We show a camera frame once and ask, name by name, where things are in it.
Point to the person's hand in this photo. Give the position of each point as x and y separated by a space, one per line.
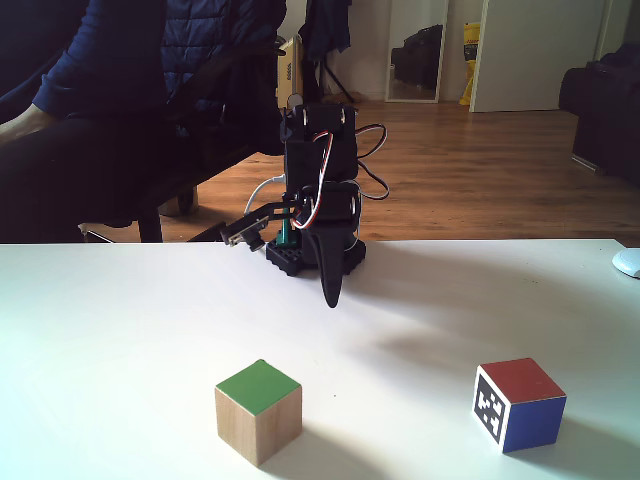
27 122

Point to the green table clamp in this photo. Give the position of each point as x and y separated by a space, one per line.
285 235

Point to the standing mirror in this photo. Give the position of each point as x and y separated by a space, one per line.
417 50

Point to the dark clothes on stand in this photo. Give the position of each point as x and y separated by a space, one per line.
325 30

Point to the black sofa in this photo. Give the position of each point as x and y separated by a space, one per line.
607 115

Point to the person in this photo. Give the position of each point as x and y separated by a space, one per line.
125 50

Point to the white door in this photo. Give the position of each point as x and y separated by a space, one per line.
535 55

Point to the red blue marker cube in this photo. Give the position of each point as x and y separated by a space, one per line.
520 405

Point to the yellow bag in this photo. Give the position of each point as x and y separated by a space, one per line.
470 65

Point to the white round object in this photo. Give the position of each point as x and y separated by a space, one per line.
629 262

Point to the black chair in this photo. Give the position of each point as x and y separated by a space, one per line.
150 227

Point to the green-topped wooden cube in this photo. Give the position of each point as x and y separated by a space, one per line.
257 405

